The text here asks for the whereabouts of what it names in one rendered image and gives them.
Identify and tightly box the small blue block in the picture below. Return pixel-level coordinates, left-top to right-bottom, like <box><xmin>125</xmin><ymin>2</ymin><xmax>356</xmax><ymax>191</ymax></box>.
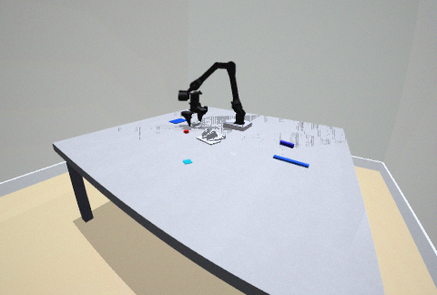
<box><xmin>279</xmin><ymin>140</ymin><xmax>294</xmax><ymax>148</ymax></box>

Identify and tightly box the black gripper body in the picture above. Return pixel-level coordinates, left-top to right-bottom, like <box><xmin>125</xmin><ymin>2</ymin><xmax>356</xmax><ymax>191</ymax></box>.
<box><xmin>181</xmin><ymin>101</ymin><xmax>200</xmax><ymax>117</ymax></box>

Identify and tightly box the blue long thin bar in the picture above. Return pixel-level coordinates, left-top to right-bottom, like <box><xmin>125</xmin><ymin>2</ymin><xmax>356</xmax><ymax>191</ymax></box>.
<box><xmin>273</xmin><ymin>155</ymin><xmax>310</xmax><ymax>168</ymax></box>

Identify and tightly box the blue flat rectangular plate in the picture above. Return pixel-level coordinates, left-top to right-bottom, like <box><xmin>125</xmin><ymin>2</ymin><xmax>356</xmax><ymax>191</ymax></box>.
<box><xmin>169</xmin><ymin>118</ymin><xmax>186</xmax><ymax>124</ymax></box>

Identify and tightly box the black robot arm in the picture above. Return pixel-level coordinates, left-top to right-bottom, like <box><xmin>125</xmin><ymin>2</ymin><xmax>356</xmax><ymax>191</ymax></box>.
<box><xmin>178</xmin><ymin>61</ymin><xmax>246</xmax><ymax>125</ymax></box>

